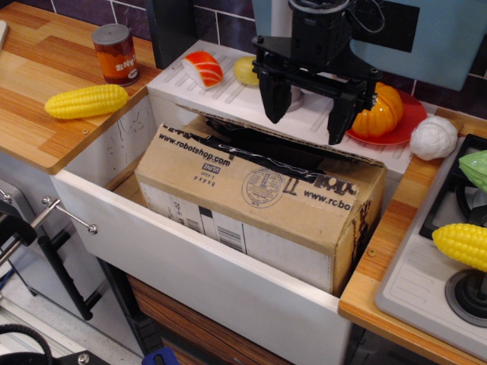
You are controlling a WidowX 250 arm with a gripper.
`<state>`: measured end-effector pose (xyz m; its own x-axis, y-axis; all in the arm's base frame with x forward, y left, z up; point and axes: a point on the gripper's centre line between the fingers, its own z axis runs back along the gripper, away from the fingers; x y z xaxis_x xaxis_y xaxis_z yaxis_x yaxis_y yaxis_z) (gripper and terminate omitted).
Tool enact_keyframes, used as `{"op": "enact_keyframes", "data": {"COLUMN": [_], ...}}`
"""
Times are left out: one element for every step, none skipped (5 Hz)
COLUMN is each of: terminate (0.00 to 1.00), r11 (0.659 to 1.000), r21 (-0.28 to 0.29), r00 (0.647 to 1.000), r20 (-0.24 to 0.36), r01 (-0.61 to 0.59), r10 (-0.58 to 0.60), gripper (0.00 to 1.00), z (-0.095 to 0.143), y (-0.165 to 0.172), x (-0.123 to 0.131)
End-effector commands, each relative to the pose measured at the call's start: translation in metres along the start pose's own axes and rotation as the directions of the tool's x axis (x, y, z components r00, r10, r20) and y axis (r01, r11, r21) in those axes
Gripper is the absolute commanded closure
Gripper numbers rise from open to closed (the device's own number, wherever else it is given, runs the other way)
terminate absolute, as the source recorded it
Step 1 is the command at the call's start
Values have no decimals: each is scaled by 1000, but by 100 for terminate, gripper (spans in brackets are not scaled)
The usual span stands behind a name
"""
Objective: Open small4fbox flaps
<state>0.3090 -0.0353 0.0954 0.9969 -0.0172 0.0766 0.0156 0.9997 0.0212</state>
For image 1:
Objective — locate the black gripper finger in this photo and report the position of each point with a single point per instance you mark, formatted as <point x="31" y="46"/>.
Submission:
<point x="276" y="95"/>
<point x="341" y="118"/>

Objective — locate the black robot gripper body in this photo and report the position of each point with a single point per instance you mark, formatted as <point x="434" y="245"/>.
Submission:
<point x="318" y="57"/>

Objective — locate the brown cardboard shipping box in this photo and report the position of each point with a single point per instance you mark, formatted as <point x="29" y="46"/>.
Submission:
<point x="306" y="211"/>

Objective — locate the orange toy pumpkin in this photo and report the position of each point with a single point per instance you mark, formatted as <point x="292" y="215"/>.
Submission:
<point x="384" y="116"/>

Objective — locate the red plastic plate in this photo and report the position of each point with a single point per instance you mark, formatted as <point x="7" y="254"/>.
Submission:
<point x="413" y="114"/>

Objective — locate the salmon sushi toy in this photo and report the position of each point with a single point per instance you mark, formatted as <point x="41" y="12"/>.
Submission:
<point x="203" y="68"/>

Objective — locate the white toy garlic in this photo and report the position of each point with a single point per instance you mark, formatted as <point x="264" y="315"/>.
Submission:
<point x="435" y="137"/>

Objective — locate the light blue panel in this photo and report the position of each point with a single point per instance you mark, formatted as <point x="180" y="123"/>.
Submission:
<point x="431" y="41"/>

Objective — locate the green toy cabbage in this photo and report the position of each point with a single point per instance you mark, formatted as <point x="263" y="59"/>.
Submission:
<point x="474" y="168"/>

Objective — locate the brown toy soup can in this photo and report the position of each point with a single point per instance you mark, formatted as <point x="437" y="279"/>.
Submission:
<point x="115" y="52"/>

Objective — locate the yellow toy corn left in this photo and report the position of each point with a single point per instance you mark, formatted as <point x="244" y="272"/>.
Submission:
<point x="87" y="102"/>

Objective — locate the yellow toy corn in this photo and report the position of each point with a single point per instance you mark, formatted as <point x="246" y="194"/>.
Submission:
<point x="465" y="243"/>
<point x="87" y="102"/>

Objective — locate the yellow toy corn right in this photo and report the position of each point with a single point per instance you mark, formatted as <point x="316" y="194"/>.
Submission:
<point x="465" y="243"/>

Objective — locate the grey toy stove top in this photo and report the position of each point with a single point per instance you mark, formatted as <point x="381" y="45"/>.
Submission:
<point x="413" y="289"/>

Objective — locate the white toy sink basin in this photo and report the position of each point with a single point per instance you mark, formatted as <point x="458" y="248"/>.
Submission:
<point x="209" y="299"/>

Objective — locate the black stove knob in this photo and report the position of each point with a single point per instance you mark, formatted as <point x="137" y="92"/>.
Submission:
<point x="466" y="295"/>

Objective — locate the black metal clamp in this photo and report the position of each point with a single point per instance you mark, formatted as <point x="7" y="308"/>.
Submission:
<point x="14" y="228"/>

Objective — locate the black cabinet handle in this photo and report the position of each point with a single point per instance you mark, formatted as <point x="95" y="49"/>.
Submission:
<point x="50" y="248"/>

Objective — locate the blue clamp handle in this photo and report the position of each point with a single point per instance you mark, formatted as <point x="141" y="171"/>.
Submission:
<point x="164" y="356"/>

